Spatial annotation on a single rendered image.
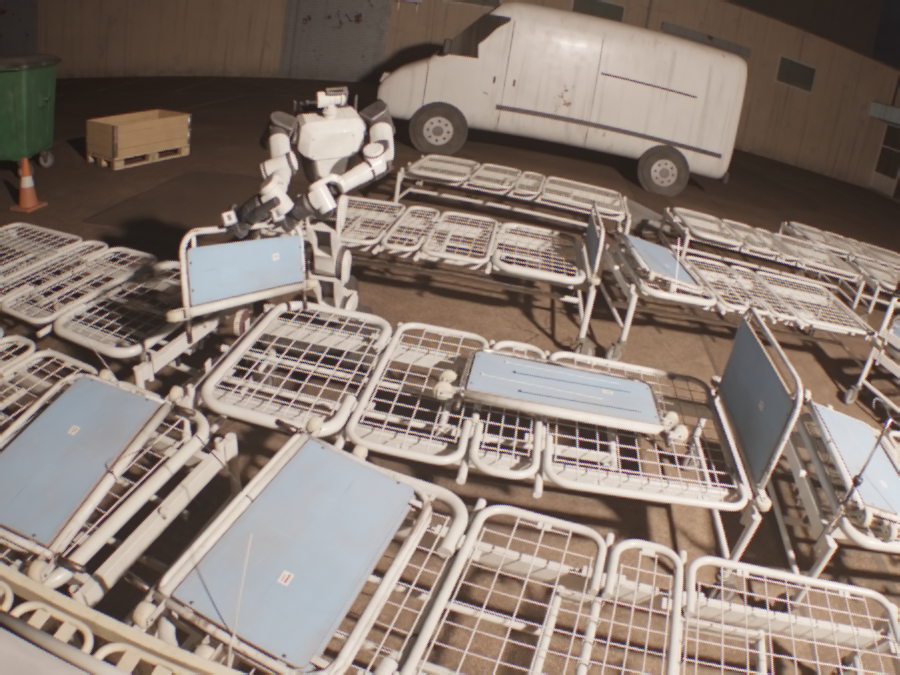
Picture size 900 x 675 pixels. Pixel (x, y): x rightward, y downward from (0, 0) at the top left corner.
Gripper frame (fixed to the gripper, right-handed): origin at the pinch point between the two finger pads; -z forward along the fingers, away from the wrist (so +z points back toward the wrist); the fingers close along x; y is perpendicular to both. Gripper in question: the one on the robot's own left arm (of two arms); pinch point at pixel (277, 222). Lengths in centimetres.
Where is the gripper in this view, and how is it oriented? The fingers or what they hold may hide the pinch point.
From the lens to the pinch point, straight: 250.9
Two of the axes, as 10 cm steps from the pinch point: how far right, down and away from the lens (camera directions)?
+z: 8.6, -3.2, -3.9
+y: -3.4, 1.9, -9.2
